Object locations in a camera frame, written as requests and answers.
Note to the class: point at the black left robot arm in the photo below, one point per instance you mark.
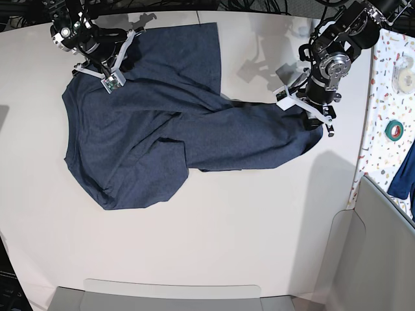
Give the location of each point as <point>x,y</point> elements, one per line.
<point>334,45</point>

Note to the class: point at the green tape roll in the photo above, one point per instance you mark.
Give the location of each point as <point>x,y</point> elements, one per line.
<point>394,130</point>

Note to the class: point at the terrazzo patterned side surface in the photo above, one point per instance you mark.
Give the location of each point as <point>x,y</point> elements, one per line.
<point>380,158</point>

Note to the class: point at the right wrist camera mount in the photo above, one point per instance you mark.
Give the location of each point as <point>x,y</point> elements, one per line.
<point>113,80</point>

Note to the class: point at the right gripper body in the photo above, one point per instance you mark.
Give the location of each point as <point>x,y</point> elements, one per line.
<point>101,47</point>

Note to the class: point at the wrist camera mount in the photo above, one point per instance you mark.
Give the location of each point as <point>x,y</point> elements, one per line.
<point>113,80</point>
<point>289,96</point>

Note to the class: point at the grey front divider panel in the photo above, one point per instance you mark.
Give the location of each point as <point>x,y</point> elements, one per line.
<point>114,295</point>

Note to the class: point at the dark blue printed t-shirt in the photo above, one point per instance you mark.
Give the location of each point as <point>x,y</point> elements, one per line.
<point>134,147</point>

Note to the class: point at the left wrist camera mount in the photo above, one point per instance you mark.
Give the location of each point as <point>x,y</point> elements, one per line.
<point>289,96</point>

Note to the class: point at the clear tape dispenser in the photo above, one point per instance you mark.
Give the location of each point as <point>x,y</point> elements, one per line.
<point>403,75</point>

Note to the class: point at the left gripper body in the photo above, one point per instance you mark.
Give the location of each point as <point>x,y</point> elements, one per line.
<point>318,94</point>

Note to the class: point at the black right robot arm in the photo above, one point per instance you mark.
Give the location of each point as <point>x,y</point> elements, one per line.
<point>73,30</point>

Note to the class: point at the blue cloth at right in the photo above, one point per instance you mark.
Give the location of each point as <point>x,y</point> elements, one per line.
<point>402,184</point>

